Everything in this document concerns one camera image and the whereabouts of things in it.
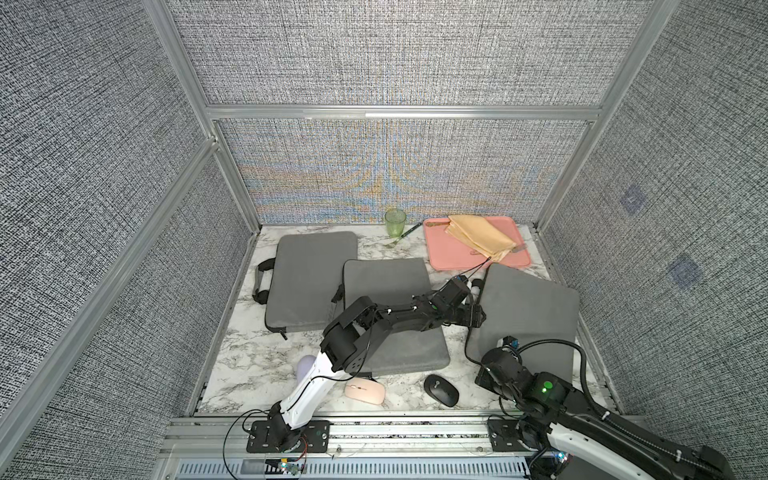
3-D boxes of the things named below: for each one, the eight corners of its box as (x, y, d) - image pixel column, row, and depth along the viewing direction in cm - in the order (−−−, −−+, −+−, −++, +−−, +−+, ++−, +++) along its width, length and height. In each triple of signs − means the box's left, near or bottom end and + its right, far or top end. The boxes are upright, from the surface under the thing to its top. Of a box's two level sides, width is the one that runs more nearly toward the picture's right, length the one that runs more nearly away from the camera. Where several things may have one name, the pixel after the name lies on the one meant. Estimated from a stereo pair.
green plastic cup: (382, 235, 119) (382, 221, 113) (388, 222, 124) (388, 207, 118) (400, 239, 118) (401, 225, 112) (405, 226, 122) (406, 211, 116)
